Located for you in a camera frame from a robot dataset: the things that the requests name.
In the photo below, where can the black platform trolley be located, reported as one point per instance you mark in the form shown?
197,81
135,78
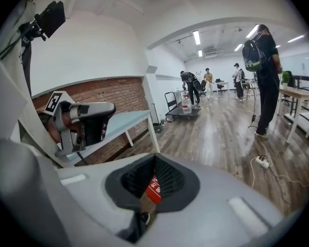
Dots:
195,113

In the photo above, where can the large clear water bottle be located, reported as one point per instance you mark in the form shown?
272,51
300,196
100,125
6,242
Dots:
186,107

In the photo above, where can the black office chair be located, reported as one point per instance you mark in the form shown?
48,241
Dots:
220,86

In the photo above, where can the white desk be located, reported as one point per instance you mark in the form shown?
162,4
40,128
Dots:
222,82

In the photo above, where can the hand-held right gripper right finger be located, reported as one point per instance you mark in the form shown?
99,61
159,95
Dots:
216,215

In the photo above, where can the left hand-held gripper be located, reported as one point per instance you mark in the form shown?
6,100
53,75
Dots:
92,132

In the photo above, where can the person's light grey jacket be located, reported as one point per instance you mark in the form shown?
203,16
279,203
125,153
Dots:
10,99

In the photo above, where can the white power strip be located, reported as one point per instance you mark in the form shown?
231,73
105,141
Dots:
263,162

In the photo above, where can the grey metal rod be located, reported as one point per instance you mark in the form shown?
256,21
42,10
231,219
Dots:
155,114

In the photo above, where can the black and green backpack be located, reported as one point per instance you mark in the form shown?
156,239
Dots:
252,55

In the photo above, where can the white step ladder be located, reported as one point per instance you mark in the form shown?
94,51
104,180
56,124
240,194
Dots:
198,74

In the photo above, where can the red box with white print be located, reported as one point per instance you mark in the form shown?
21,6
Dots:
154,192

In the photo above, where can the light blue table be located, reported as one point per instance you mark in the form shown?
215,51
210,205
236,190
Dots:
128,118

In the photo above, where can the person's black shoe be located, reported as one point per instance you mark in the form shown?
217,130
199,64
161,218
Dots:
145,218

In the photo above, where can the wooden table with white legs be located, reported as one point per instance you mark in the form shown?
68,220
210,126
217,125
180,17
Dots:
301,92

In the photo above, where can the person's left forearm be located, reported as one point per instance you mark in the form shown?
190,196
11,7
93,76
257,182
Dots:
54,134

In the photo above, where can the black chest-mounted device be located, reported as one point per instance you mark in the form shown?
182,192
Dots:
52,19

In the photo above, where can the black dome backpack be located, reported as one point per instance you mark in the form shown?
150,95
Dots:
197,85
242,76

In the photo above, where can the potted green plant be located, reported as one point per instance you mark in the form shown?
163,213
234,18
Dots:
285,77

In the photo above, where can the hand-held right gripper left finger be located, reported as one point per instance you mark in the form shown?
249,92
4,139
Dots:
87,189

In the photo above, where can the ceiling light panels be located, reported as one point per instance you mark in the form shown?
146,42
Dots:
196,37

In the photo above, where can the person's left hand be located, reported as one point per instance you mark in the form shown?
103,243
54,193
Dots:
72,125

